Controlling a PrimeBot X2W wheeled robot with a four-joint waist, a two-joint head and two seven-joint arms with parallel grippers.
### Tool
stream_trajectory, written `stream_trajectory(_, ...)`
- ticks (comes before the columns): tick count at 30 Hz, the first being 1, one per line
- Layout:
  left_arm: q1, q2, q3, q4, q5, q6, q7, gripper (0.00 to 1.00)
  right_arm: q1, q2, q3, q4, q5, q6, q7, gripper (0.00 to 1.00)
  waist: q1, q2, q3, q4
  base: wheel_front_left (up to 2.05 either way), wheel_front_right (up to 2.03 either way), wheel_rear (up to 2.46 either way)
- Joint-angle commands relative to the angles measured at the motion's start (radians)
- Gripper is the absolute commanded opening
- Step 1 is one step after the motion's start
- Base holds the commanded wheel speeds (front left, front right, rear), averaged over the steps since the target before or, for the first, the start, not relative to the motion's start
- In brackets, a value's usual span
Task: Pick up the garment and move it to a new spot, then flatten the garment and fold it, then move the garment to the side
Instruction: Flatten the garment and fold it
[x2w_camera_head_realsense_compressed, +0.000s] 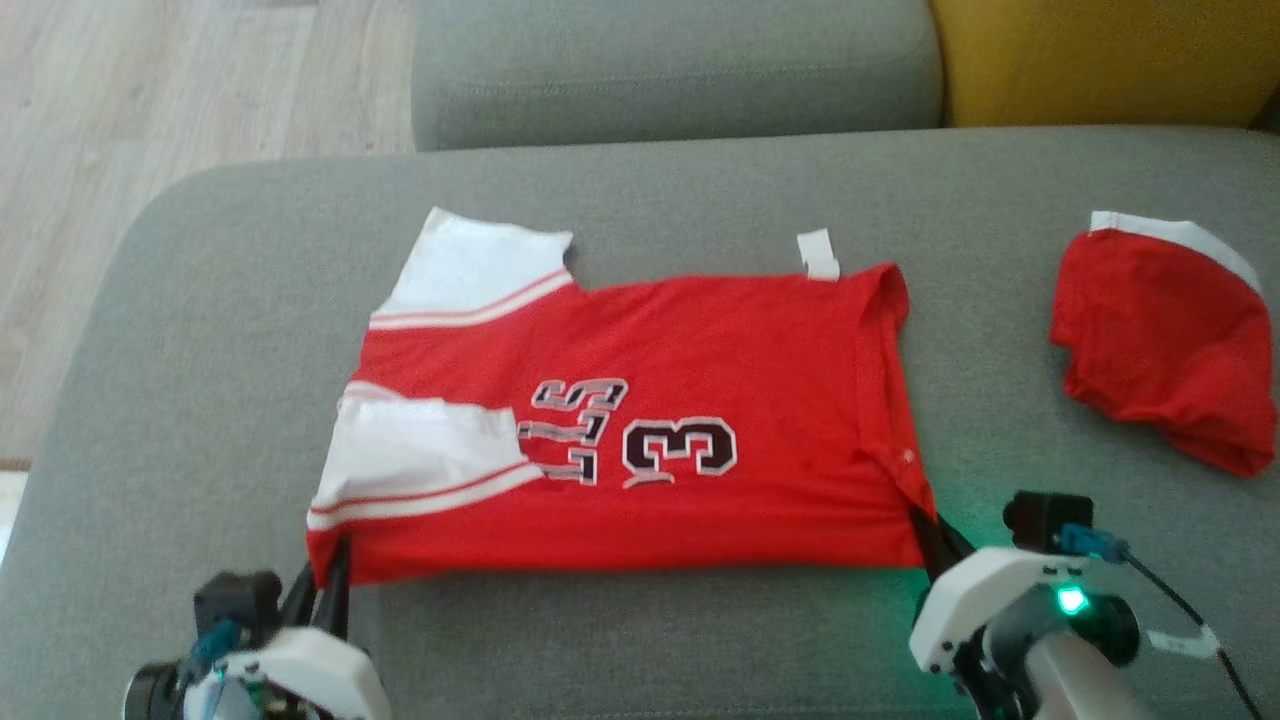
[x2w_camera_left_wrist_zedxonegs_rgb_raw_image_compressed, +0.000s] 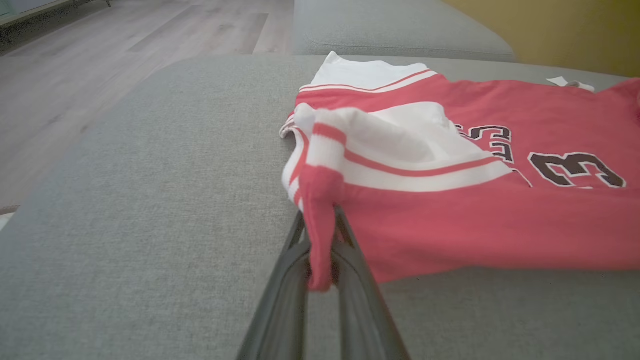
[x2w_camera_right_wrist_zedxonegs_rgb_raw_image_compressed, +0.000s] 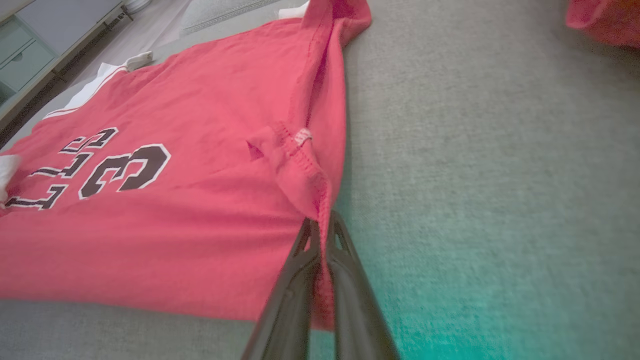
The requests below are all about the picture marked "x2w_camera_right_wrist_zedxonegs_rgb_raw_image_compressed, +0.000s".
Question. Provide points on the large grey sofa chaise cushion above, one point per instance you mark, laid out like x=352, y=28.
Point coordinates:
x=500, y=175

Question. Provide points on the grey sideboard cabinet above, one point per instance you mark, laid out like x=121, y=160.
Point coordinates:
x=30, y=55

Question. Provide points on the white ribbed planter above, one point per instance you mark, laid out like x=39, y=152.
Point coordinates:
x=136, y=5

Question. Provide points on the red basketball jersey white sleeves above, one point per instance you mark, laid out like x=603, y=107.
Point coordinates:
x=200, y=225

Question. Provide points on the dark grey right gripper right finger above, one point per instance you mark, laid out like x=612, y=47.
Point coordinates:
x=355, y=310

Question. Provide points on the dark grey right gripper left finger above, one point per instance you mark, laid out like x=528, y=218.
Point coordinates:
x=292, y=310

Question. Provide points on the red shorts white side stripe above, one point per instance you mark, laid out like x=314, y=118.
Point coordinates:
x=605, y=20

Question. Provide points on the white floor rug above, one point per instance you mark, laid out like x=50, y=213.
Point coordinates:
x=220, y=12

